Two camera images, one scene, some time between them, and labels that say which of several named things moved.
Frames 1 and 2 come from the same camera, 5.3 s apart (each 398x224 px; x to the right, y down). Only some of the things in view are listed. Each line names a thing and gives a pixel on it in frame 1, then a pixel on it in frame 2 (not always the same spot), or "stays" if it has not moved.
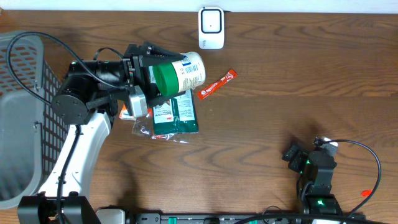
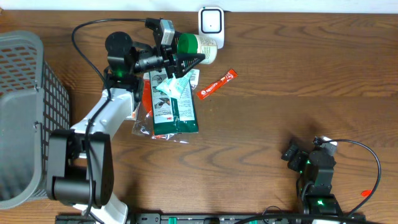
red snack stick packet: [229, 75] stays
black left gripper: [134, 73] to [170, 61]
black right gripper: [298, 156] stays
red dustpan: [144, 126] stays
